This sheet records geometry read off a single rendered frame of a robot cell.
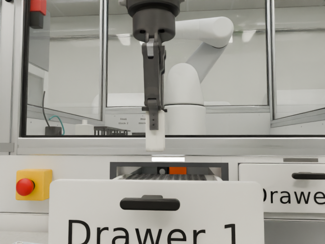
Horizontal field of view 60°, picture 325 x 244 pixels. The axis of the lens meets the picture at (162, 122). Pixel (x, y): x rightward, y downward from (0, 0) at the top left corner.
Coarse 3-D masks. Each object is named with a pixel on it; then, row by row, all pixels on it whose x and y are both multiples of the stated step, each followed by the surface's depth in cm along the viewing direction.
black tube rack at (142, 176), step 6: (132, 174) 69; (138, 174) 69; (144, 174) 69; (150, 174) 69; (156, 174) 69; (162, 174) 69; (168, 174) 69; (174, 174) 69; (180, 174) 69; (186, 174) 69; (192, 174) 69; (198, 174) 69; (186, 180) 59; (192, 180) 59; (198, 180) 60; (204, 180) 60
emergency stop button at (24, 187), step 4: (20, 180) 65; (24, 180) 65; (28, 180) 65; (16, 184) 65; (20, 184) 65; (24, 184) 65; (28, 184) 65; (32, 184) 65; (16, 188) 65; (20, 188) 65; (24, 188) 65; (28, 188) 65; (32, 188) 65; (20, 192) 65; (24, 192) 65; (28, 192) 65
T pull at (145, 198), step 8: (128, 200) 35; (136, 200) 34; (144, 200) 34; (152, 200) 34; (160, 200) 34; (168, 200) 34; (176, 200) 34; (128, 208) 34; (136, 208) 34; (144, 208) 34; (152, 208) 34; (160, 208) 34; (168, 208) 34; (176, 208) 34
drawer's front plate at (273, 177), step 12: (240, 168) 66; (252, 168) 66; (264, 168) 66; (276, 168) 65; (288, 168) 65; (300, 168) 65; (312, 168) 65; (324, 168) 65; (240, 180) 66; (252, 180) 66; (264, 180) 65; (276, 180) 65; (288, 180) 65; (300, 180) 65; (312, 180) 65; (324, 180) 64; (300, 192) 65; (312, 192) 64; (324, 192) 64; (264, 204) 65; (276, 204) 65; (288, 204) 65; (300, 204) 64; (312, 204) 64; (324, 204) 64
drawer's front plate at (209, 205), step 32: (64, 192) 39; (96, 192) 39; (128, 192) 38; (160, 192) 38; (192, 192) 37; (224, 192) 37; (256, 192) 37; (64, 224) 39; (96, 224) 38; (128, 224) 38; (160, 224) 38; (192, 224) 37; (224, 224) 37; (256, 224) 36
